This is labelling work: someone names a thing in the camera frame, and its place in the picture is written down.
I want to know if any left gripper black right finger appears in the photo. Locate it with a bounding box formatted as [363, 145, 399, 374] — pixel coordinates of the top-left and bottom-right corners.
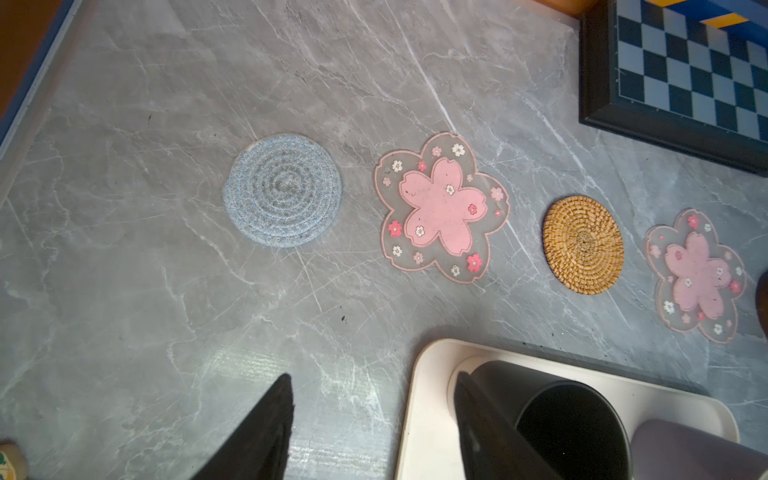
[454, 372, 560, 479]

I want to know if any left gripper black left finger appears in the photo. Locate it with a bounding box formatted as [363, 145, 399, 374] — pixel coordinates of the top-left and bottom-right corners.
[193, 373, 294, 480]

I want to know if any black mug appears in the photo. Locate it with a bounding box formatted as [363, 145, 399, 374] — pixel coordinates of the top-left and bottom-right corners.
[468, 361, 632, 479]

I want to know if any lavender mug white inside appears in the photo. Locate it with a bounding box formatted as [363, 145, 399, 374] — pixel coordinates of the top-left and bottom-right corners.
[630, 420, 767, 480]

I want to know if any woven rattan coaster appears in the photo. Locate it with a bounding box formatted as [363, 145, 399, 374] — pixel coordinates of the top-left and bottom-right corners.
[542, 195, 624, 295]

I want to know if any pink flower coaster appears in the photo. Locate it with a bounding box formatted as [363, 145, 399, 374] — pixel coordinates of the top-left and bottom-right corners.
[374, 132, 510, 284]
[645, 209, 747, 344]

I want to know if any light blue woven coaster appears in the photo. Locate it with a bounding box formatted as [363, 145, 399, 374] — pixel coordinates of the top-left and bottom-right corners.
[222, 133, 343, 248]

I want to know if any cream serving tray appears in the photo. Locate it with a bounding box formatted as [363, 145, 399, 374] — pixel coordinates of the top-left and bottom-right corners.
[395, 338, 740, 479]

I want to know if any folded checkerboard box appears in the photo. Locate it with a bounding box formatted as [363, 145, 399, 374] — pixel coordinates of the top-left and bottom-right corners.
[579, 0, 767, 176]

